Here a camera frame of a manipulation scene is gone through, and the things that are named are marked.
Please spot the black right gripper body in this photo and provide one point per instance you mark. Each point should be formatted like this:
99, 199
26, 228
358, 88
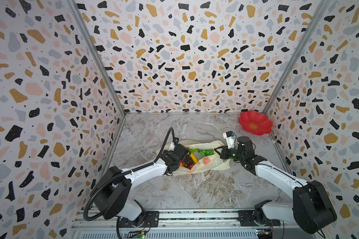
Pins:
233, 154

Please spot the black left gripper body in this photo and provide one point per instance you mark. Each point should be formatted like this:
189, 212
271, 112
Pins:
166, 154

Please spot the red flower-shaped plate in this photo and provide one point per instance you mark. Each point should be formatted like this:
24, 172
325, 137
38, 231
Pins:
255, 123

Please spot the yellow plastic fruit-print bag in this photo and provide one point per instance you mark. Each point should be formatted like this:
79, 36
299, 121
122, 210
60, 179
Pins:
205, 163

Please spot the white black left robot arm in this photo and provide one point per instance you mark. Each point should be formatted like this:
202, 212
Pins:
109, 197

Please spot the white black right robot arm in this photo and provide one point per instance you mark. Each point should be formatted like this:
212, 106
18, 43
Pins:
311, 208

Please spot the yellow toy banana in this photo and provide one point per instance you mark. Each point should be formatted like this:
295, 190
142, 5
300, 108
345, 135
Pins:
194, 159

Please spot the green wrinkled toy fruit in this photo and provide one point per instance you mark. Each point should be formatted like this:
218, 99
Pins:
192, 150

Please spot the green toy grape bunch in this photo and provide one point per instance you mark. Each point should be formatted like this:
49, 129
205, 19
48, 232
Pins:
205, 152

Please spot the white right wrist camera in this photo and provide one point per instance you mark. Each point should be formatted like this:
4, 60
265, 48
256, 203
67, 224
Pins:
230, 138

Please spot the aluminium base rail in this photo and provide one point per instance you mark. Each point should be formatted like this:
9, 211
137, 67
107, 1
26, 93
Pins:
189, 224

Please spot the aluminium right corner post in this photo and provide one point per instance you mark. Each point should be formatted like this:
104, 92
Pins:
318, 14

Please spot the aluminium corner post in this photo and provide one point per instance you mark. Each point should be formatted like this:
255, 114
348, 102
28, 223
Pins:
318, 14
93, 52

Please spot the aluminium left corner post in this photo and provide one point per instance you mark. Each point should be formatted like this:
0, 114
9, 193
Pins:
93, 52

